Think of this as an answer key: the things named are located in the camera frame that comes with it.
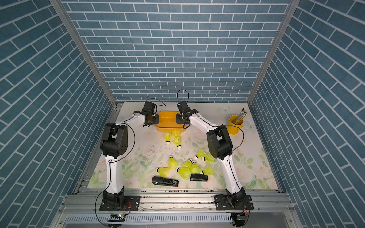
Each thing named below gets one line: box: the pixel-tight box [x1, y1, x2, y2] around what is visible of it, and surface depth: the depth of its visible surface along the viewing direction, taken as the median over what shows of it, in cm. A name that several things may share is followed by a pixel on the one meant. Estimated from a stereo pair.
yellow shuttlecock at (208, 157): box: [201, 153, 215, 162], surface depth 89 cm
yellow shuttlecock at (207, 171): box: [200, 165, 215, 176], surface depth 83 cm
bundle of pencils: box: [232, 108, 248, 125], surface depth 97 cm
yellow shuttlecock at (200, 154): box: [193, 148, 207, 160], surface depth 90 cm
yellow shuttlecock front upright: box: [191, 161, 201, 175], surface depth 86 cm
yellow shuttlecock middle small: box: [181, 158, 193, 169], surface depth 88 cm
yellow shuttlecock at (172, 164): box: [168, 155, 179, 170], surface depth 88 cm
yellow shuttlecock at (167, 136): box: [163, 132, 172, 145], surface depth 98 cm
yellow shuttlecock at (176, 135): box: [171, 130, 182, 150], surface depth 98 cm
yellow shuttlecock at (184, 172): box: [174, 166, 191, 180], surface depth 86 cm
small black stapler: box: [189, 173, 209, 182], surface depth 84 cm
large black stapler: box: [152, 176, 179, 187], surface depth 79 cm
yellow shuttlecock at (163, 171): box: [155, 167, 170, 179], surface depth 86 cm
